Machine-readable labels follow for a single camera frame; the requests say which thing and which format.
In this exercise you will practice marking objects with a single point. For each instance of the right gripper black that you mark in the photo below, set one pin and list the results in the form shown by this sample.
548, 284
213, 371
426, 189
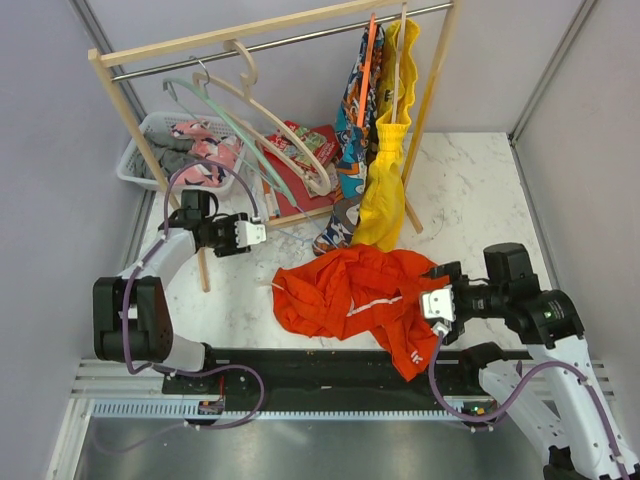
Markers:
453, 269

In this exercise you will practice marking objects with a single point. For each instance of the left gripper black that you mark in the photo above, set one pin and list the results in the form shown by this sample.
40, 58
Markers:
231, 249

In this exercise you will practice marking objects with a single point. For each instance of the blue wire hanger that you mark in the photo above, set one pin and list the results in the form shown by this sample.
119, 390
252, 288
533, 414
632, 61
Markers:
280, 224

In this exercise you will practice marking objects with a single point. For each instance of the orange shorts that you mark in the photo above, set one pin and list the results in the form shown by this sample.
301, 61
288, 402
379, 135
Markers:
360, 289

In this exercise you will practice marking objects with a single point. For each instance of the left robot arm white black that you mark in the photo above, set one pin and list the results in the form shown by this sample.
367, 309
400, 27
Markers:
131, 318

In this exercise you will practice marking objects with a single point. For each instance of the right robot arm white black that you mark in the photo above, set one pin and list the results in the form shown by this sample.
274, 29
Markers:
558, 404

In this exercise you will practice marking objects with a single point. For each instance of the yellow shorts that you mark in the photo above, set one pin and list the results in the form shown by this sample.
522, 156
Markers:
382, 208

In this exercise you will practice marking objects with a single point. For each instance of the light wooden hanger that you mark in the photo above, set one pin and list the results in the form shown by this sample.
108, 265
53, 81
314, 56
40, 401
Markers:
247, 81

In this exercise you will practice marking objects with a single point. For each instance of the mint green plastic hanger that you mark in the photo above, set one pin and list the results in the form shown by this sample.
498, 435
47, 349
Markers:
242, 131

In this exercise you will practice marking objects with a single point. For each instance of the colourful patterned shorts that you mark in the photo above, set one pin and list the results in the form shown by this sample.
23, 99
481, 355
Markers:
354, 146

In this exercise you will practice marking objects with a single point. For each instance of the orange plastic hanger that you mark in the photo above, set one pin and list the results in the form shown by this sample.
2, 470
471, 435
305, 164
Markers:
366, 69

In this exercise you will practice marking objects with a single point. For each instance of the wooden hanger with yellow shorts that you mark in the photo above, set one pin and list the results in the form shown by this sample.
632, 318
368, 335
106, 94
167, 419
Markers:
398, 57

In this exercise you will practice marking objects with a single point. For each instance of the large red book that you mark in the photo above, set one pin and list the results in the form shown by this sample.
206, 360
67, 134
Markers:
307, 198

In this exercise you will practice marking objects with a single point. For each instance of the grey garment in basket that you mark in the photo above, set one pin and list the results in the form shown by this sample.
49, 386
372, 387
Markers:
172, 153

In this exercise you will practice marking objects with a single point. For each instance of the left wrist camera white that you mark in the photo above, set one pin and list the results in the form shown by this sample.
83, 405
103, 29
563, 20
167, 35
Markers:
250, 232

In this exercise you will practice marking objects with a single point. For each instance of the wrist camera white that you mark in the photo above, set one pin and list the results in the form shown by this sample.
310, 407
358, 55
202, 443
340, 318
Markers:
250, 232
438, 309

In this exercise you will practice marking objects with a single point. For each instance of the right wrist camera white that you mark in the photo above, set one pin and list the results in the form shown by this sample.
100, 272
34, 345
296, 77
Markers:
438, 309

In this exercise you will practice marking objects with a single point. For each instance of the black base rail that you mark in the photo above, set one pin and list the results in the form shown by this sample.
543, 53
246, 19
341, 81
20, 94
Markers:
308, 380

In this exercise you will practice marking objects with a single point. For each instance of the metal hanging rail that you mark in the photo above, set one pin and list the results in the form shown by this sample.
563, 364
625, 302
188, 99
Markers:
203, 60

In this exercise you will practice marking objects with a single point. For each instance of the white slotted cable duct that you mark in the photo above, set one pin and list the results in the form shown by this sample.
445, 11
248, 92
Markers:
202, 410

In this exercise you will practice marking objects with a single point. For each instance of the wooden clothes rack frame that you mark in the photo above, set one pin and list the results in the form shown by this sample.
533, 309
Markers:
102, 64

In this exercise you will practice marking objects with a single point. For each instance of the aluminium corner post left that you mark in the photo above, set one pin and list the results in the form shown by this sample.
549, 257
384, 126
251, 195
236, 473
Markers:
99, 38

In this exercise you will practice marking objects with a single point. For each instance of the aluminium corner post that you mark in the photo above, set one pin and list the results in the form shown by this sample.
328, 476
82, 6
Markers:
99, 38
552, 68

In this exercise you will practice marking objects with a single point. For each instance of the aluminium corner post right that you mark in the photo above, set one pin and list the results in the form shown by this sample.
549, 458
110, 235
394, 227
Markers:
552, 68

